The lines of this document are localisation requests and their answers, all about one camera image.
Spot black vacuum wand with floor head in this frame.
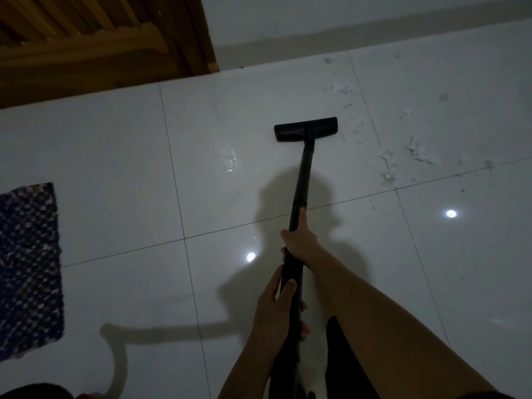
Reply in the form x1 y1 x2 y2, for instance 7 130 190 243
268 117 338 399

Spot scattered white paper scraps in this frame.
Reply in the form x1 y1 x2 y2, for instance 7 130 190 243
322 56 497 189

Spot dark woven speckled mat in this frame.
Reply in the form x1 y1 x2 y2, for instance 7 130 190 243
0 182 65 362

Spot black shorts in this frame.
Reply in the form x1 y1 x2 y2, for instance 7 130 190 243
305 315 363 399

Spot brown wooden door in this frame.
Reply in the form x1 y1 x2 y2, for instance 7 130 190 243
0 0 196 110

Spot person's left forearm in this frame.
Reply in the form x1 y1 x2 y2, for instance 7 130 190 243
217 342 293 399

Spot brown wooden door frame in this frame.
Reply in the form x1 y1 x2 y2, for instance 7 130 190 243
166 0 220 76

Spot person's right hand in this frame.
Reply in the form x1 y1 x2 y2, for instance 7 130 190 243
280 208 323 271

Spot person's left hand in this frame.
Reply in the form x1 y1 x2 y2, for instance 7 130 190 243
253 265 311 350

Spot person's right forearm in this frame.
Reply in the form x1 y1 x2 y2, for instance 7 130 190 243
305 248 507 399

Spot dark rounded object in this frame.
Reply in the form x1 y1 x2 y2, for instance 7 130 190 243
0 383 75 399

